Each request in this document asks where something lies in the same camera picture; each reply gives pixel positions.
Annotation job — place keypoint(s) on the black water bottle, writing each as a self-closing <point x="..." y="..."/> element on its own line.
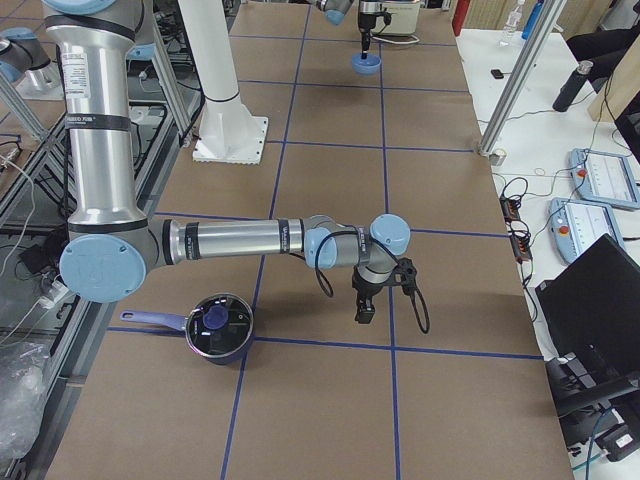
<point x="572" y="86"/>

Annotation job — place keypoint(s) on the blue teach pendant far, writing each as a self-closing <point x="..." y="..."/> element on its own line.
<point x="604" y="177"/>

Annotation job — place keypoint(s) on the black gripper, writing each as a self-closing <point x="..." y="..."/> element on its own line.
<point x="367" y="22"/>
<point x="364" y="291"/>

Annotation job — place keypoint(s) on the blue bowl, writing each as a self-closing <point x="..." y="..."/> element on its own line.
<point x="366" y="64"/>

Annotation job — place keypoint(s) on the blue teach pendant near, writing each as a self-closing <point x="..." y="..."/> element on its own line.
<point x="577" y="224"/>

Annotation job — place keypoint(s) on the black laptop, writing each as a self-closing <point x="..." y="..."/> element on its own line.
<point x="592" y="308"/>

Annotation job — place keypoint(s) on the crumpled clear plastic bag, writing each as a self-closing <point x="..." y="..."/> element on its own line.
<point x="23" y="397"/>

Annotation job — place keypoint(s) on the dark blue saucepan with lid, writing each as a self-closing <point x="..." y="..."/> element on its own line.
<point x="220" y="328"/>

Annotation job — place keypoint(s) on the clear plastic bottle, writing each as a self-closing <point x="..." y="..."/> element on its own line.
<point x="512" y="23"/>

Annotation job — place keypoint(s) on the aluminium frame post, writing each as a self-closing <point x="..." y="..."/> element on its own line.
<point x="524" y="65"/>

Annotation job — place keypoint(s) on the silver white toaster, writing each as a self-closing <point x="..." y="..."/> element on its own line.
<point x="404" y="16"/>

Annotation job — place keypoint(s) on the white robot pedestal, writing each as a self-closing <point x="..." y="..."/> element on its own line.
<point x="228" y="132"/>

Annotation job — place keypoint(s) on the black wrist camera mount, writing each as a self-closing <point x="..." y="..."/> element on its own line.
<point x="404" y="276"/>

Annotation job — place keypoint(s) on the orange black adapter box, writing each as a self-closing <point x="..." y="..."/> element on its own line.
<point x="510" y="209"/>

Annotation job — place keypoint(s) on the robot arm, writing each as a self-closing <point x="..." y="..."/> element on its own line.
<point x="336" y="10"/>
<point x="113" y="245"/>

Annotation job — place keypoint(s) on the blue teach pendant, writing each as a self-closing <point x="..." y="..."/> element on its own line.
<point x="604" y="177"/>
<point x="577" y="224"/>

